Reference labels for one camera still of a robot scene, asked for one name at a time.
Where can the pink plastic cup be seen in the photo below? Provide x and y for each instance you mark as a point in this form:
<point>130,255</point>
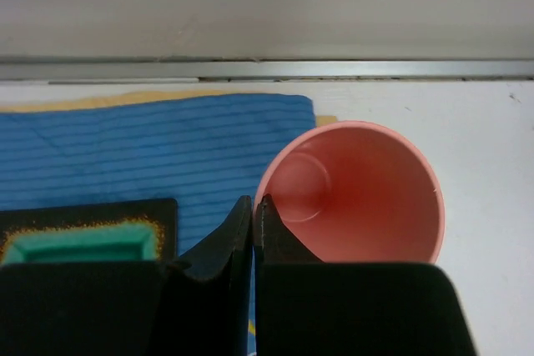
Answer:
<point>356,191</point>

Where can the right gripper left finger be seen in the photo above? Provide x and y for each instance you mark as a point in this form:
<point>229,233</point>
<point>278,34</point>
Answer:
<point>196,303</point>

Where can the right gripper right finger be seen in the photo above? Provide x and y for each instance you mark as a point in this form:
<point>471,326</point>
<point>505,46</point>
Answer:
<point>304,306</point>

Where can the green square ceramic plate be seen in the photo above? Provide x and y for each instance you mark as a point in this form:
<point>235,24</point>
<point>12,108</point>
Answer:
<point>141,230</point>

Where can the blue yellow cartoon placemat cloth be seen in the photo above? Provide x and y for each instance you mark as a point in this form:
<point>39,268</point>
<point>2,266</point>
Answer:
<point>204,153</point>

